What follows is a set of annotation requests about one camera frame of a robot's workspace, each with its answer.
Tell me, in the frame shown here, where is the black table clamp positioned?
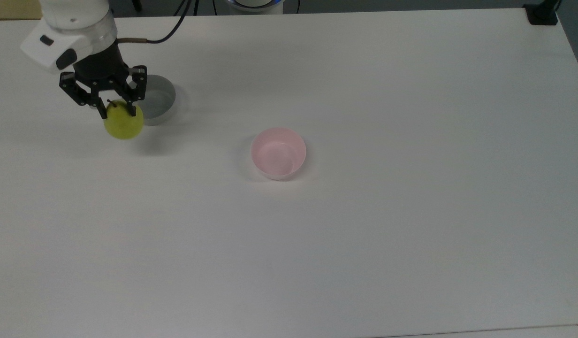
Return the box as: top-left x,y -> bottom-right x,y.
524,0 -> 563,25

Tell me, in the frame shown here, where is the tan cardboard box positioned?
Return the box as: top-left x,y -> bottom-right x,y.
0,0 -> 42,20

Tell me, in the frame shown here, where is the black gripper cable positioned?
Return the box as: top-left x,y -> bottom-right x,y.
116,0 -> 196,46

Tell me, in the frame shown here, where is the pink bowl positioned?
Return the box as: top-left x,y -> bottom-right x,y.
251,127 -> 307,181

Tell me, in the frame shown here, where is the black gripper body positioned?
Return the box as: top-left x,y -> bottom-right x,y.
73,45 -> 131,92

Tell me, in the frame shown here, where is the green apple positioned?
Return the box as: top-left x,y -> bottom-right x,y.
104,99 -> 145,140

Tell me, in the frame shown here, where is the grey bowl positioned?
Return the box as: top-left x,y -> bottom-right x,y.
141,74 -> 177,126

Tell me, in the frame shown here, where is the white robot base blue ring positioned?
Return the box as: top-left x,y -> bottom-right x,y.
223,0 -> 286,15

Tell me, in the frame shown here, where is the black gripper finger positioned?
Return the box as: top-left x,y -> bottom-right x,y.
122,65 -> 148,118
59,70 -> 109,121

